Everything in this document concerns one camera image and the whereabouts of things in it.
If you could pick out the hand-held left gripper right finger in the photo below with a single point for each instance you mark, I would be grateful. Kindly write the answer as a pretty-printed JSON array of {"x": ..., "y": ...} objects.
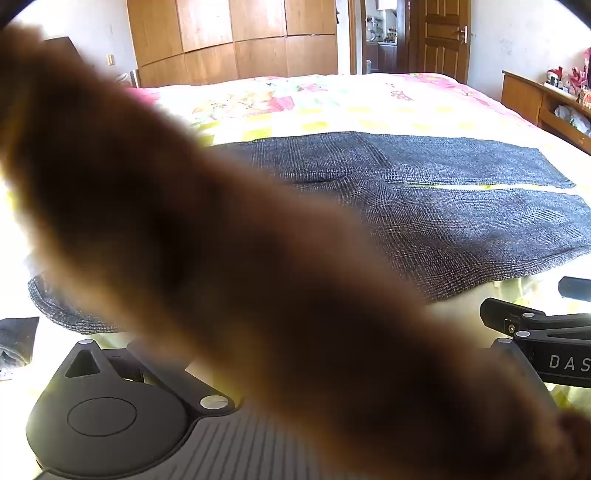
[{"x": 517, "y": 362}]

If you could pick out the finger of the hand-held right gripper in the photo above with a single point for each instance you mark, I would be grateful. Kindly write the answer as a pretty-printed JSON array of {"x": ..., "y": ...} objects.
[
  {"x": 521, "y": 316},
  {"x": 577, "y": 288}
]

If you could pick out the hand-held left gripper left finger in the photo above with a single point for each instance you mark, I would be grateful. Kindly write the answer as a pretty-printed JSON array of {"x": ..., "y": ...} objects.
[{"x": 157, "y": 367}]

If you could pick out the grey plaid pants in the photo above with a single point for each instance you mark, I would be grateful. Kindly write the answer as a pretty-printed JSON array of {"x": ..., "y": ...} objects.
[{"x": 452, "y": 221}]

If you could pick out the dark cloth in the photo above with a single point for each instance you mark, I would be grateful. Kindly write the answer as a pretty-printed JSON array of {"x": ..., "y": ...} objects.
[{"x": 16, "y": 341}]

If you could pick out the white plastic bag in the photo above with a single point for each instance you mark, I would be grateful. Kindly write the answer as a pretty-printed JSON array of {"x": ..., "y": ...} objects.
[{"x": 572, "y": 117}]

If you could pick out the wooden bedside cabinet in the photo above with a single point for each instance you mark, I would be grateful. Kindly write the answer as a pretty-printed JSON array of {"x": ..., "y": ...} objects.
[{"x": 521, "y": 94}]

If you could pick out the red plush toys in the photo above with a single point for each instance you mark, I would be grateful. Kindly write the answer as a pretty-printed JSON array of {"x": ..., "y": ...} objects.
[{"x": 555, "y": 77}]

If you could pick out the pink cloth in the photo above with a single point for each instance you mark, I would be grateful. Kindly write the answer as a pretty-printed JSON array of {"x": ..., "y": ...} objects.
[{"x": 582, "y": 74}]

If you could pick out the wooden door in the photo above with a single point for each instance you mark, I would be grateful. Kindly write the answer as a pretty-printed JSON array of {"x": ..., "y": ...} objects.
[{"x": 438, "y": 41}]

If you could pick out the bed with floral sheet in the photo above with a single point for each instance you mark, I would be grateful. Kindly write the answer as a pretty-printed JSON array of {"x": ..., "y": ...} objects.
[{"x": 323, "y": 104}]

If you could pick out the shelf of bottles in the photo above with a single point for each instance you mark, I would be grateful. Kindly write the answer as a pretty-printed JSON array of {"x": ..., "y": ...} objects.
[{"x": 381, "y": 32}]

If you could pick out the dark furniture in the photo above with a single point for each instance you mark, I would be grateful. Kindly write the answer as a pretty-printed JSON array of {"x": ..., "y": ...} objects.
[{"x": 62, "y": 46}]

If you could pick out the wooden wardrobe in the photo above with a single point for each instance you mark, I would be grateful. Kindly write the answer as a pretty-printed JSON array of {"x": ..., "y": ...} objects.
[{"x": 231, "y": 37}]

